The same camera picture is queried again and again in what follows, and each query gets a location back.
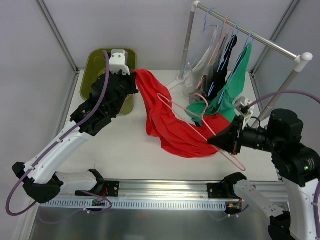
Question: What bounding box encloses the blue hanger of black top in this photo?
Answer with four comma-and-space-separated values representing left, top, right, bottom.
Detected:
209, 21, 240, 97

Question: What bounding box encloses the blue hanger of green top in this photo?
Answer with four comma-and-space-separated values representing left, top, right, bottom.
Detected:
208, 30, 254, 107

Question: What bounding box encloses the red tank top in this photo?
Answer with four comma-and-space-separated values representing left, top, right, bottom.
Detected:
134, 69, 230, 158

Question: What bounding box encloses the olive green plastic basket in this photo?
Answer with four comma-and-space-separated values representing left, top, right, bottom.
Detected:
80, 48, 137, 115

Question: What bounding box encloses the black tank top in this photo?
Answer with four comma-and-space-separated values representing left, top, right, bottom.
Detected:
199, 34, 238, 101

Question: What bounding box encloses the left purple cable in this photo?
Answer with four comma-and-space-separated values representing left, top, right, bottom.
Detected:
5, 49, 111, 216

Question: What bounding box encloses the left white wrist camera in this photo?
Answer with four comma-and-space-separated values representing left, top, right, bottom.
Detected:
109, 49, 131, 75

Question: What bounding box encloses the green tank top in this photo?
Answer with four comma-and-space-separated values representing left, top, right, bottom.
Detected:
186, 41, 253, 123

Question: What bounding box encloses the white tank top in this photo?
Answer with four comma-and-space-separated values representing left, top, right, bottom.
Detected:
179, 25, 219, 99

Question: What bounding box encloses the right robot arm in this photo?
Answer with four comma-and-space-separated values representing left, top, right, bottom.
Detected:
207, 109, 320, 240

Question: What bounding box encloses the white slotted cable duct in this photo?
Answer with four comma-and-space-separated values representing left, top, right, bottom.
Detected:
41, 198, 227, 212

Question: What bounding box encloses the pink hanger of grey top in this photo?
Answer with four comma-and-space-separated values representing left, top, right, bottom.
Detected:
196, 16, 231, 90

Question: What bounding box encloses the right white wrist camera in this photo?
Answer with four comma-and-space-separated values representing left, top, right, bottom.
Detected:
234, 96, 255, 129

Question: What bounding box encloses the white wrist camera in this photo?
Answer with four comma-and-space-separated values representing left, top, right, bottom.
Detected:
234, 96, 255, 129
109, 49, 131, 75

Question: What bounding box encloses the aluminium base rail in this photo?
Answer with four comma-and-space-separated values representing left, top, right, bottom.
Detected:
59, 177, 291, 202

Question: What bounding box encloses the grey tank top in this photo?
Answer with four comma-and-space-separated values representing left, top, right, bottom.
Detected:
184, 34, 229, 104

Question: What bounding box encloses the white metal clothes rack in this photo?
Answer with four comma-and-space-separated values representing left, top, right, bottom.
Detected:
168, 0, 313, 125

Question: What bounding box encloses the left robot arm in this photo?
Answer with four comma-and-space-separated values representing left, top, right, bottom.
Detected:
12, 71, 139, 204

